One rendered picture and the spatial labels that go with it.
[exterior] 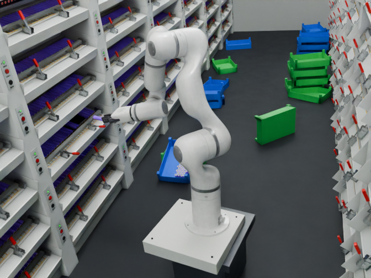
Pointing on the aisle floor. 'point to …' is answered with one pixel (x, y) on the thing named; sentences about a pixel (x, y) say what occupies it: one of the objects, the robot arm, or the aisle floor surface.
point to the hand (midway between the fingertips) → (107, 118)
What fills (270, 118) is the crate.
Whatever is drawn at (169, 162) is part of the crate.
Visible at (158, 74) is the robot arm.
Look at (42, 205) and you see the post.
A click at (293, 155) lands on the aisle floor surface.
